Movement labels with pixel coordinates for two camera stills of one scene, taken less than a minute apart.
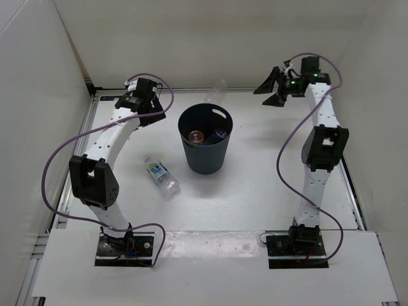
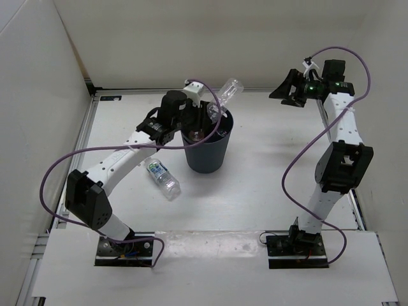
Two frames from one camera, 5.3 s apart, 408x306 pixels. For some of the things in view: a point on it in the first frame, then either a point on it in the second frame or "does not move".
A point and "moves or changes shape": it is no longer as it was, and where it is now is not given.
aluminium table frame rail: (25, 298) does not move
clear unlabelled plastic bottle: (217, 94) moves or changes shape
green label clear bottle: (167, 183) does not move
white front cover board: (215, 264) does not move
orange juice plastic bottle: (196, 137) does not move
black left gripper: (152, 119) → (202, 117)
